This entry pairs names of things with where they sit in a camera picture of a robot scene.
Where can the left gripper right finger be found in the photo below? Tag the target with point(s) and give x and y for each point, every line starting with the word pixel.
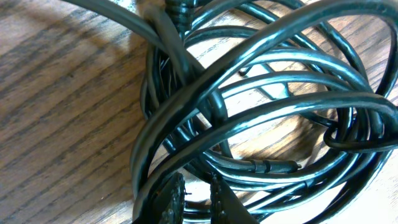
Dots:
pixel 225 206

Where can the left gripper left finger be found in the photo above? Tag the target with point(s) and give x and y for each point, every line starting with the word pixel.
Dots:
pixel 168 204

